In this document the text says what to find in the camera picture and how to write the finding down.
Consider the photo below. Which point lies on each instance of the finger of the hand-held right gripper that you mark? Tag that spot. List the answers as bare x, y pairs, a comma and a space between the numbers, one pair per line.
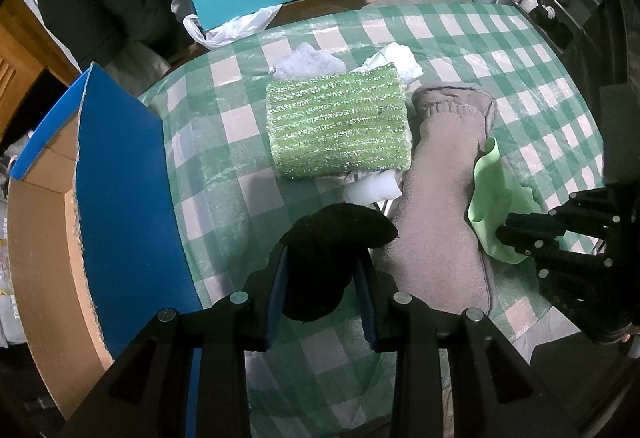
530, 220
517, 243

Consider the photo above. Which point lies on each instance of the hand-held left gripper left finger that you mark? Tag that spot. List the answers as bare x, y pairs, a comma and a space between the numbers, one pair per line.
277, 300

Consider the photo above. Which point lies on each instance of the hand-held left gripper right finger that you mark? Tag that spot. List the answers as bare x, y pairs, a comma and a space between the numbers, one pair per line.
368, 313

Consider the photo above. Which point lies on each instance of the light green cloth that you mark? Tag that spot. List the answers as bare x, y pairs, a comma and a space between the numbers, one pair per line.
492, 198

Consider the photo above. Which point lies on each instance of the black sock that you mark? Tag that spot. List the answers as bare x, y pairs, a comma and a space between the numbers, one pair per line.
330, 248

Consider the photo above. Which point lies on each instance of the grey-brown fuzzy sock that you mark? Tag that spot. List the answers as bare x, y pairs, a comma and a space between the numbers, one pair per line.
440, 198

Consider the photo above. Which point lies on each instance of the white cloth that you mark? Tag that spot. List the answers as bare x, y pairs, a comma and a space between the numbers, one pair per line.
375, 188

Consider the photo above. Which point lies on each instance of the green striped scrubbing cloth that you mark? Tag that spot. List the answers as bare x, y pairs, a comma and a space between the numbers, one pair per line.
337, 123

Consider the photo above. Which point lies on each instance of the blue cardboard box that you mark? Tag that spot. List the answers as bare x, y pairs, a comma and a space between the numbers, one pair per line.
125, 178

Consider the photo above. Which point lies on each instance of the grey fluffy cloth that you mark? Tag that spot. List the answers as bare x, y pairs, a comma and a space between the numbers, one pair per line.
310, 63

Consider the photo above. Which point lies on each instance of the white sack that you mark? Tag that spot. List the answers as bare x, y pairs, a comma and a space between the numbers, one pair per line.
145, 60

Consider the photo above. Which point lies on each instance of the white plastic bag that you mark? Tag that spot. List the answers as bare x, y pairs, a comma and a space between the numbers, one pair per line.
227, 30

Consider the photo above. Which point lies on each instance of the wooden cabinet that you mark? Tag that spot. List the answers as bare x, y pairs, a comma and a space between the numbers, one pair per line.
25, 53

